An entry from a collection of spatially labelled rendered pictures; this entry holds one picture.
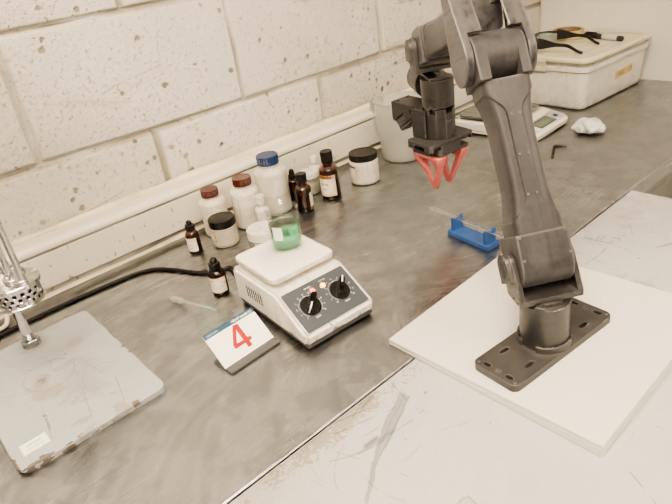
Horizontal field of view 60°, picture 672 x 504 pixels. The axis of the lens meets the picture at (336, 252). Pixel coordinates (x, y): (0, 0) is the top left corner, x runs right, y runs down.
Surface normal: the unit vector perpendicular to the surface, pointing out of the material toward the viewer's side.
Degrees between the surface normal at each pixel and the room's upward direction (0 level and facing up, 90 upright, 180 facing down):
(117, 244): 90
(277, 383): 0
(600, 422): 2
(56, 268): 90
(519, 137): 60
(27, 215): 90
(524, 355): 2
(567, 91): 93
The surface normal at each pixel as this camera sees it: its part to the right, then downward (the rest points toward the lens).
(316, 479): -0.12, -0.87
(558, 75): -0.75, 0.45
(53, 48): 0.67, 0.29
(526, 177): 0.05, -0.03
